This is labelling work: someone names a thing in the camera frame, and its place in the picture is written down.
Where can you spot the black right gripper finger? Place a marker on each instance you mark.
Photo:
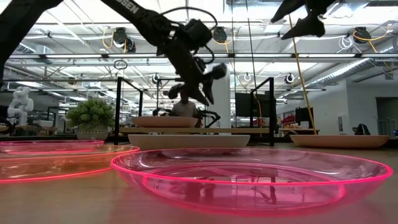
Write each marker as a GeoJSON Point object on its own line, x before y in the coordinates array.
{"type": "Point", "coordinates": [289, 9]}
{"type": "Point", "coordinates": [311, 26]}

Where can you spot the light blue plate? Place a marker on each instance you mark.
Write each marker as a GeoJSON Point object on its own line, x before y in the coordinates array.
{"type": "Point", "coordinates": [186, 141]}

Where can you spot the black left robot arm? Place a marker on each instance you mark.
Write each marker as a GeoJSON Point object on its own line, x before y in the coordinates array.
{"type": "Point", "coordinates": [136, 12]}

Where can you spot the wooden shelf with black legs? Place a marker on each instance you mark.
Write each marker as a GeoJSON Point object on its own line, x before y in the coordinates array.
{"type": "Point", "coordinates": [233, 130]}

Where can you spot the white humanoid robot figure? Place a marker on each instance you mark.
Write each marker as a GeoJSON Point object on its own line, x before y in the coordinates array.
{"type": "Point", "coordinates": [20, 105]}

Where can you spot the person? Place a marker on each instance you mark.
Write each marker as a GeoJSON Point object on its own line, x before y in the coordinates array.
{"type": "Point", "coordinates": [183, 110]}

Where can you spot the green potted plant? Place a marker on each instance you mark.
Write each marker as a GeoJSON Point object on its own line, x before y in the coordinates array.
{"type": "Point", "coordinates": [90, 115]}

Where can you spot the black bag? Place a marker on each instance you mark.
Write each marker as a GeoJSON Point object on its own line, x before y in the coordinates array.
{"type": "Point", "coordinates": [361, 129]}

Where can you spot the orange transparent plate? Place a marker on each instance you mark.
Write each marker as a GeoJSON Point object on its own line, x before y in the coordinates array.
{"type": "Point", "coordinates": [62, 165]}

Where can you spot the pink transparent plate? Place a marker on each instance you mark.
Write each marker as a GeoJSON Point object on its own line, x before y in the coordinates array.
{"type": "Point", "coordinates": [46, 144]}
{"type": "Point", "coordinates": [248, 193]}

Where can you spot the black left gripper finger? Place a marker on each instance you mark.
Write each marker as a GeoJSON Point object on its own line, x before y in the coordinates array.
{"type": "Point", "coordinates": [209, 88]}
{"type": "Point", "coordinates": [197, 91]}

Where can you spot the black aluminium table frame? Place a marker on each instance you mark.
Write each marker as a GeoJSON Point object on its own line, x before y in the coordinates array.
{"type": "Point", "coordinates": [62, 137]}

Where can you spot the pale pink opaque plate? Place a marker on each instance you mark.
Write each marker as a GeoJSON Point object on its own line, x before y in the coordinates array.
{"type": "Point", "coordinates": [164, 122]}
{"type": "Point", "coordinates": [339, 141]}

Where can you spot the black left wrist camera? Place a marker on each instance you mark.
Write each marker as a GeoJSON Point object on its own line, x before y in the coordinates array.
{"type": "Point", "coordinates": [199, 32]}

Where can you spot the black monitor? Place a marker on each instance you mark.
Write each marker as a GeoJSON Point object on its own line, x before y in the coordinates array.
{"type": "Point", "coordinates": [304, 116]}
{"type": "Point", "coordinates": [245, 104]}

